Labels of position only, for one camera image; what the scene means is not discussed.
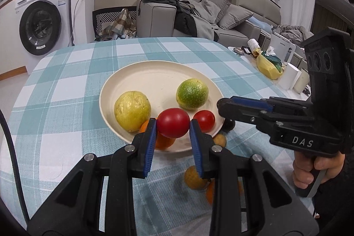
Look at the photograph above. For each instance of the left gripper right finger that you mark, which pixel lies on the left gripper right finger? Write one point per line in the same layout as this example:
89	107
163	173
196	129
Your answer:
250	198

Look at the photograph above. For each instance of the grey sofa cushion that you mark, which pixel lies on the grey sofa cushion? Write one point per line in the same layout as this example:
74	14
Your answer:
234	16

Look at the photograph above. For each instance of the grey sofa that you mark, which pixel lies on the grey sofa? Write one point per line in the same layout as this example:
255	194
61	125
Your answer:
266	15

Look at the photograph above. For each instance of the large red tomato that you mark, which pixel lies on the large red tomato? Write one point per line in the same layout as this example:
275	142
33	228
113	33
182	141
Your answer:
206	120

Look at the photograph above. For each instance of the brown longan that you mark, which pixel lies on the brown longan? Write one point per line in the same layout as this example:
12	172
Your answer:
193	180
220	140

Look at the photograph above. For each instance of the dark purple plum far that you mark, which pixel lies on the dark purple plum far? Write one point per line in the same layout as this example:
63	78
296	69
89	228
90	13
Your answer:
228	125

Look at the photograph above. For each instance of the small red cherry tomato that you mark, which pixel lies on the small red cherry tomato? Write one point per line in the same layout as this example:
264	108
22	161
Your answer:
173	123

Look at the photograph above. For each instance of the green yellow passion fruit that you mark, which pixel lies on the green yellow passion fruit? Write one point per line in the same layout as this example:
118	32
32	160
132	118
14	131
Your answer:
192	94

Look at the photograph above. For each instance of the brown longan left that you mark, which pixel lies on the brown longan left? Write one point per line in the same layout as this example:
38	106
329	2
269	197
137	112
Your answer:
193	180

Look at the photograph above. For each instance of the white washing machine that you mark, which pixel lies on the white washing machine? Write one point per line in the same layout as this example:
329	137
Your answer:
44	25

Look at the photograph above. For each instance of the cream round plate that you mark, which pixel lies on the cream round plate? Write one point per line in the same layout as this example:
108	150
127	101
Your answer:
158	80

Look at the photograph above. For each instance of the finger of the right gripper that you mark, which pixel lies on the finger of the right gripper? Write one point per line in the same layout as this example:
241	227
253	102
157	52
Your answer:
230	110
270	103

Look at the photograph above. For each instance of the plaid cloth on chair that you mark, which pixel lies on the plaid cloth on chair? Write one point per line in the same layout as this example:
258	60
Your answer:
120	25

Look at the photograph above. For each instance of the teal checkered tablecloth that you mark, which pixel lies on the teal checkered tablecloth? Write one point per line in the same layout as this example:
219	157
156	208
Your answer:
56	120

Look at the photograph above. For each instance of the dark clothes pile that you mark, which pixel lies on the dark clothes pile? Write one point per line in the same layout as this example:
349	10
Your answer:
185	18

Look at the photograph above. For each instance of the large orange mandarin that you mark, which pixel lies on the large orange mandarin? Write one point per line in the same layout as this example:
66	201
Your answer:
211	187

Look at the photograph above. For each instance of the yellow bag on side table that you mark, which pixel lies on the yellow bag on side table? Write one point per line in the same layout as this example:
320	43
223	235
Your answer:
269	65

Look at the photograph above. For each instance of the small orange mandarin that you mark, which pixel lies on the small orange mandarin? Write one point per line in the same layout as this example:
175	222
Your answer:
162	142

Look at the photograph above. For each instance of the white box appliance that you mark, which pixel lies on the white box appliance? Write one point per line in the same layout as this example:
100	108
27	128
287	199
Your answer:
283	48

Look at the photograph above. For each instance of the brown longan right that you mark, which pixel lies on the brown longan right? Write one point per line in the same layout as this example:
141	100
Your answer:
220	140

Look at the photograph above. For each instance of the person's right hand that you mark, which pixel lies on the person's right hand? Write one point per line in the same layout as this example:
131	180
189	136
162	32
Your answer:
303	165

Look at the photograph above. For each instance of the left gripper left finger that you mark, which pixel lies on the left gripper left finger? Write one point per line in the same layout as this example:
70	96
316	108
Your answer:
96	196

